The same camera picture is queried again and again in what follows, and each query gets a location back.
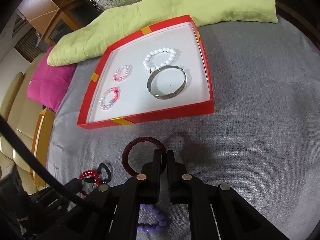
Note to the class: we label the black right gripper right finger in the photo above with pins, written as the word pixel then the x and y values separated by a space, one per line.
pixel 216 212

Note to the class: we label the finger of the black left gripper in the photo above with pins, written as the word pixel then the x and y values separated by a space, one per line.
pixel 74 185

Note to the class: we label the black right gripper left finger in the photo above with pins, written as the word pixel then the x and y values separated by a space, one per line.
pixel 121 205

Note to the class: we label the silver metal bangle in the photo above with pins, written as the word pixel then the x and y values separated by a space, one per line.
pixel 166 82

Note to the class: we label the red shallow jewelry box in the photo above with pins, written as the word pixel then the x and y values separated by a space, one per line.
pixel 117 92

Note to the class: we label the beige leather sofa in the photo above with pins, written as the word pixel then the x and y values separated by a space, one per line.
pixel 21 114

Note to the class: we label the magenta pillow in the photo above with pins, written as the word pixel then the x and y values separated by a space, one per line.
pixel 48 84

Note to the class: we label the wooden cabinet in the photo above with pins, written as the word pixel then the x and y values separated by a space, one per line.
pixel 54 19

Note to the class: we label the light green folded blanket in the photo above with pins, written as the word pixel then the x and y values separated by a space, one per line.
pixel 118 22

